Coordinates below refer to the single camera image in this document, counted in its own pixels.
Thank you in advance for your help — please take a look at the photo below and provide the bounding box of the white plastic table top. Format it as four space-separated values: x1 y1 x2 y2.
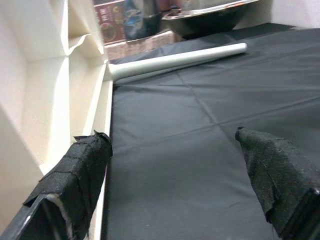
0 0 115 240

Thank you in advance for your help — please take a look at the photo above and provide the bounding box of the black tablecloth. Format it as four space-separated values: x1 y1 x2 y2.
101 22 320 240

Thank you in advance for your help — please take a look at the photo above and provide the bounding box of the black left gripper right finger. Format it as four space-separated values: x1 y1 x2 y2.
234 126 320 240

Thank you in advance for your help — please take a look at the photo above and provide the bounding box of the patterned bench cloth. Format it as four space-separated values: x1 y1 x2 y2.
103 31 182 62

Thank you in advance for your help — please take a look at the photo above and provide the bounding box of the black round basin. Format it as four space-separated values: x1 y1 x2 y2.
161 0 253 40

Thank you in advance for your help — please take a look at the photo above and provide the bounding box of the white plastic table leg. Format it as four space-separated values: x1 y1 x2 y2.
106 42 248 82

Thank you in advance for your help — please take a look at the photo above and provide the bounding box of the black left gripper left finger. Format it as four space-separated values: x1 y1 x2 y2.
0 129 114 240

